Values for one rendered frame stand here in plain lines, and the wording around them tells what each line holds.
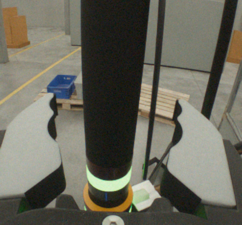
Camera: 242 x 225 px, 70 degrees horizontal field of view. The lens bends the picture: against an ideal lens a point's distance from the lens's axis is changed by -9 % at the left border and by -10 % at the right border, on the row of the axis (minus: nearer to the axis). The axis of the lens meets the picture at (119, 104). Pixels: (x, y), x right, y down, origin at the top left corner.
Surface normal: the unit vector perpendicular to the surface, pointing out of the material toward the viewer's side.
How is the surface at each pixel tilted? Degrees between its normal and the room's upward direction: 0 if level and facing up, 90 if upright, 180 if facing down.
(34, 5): 90
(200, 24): 90
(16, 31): 90
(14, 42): 90
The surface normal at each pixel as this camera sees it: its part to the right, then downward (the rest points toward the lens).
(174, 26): -0.17, 0.48
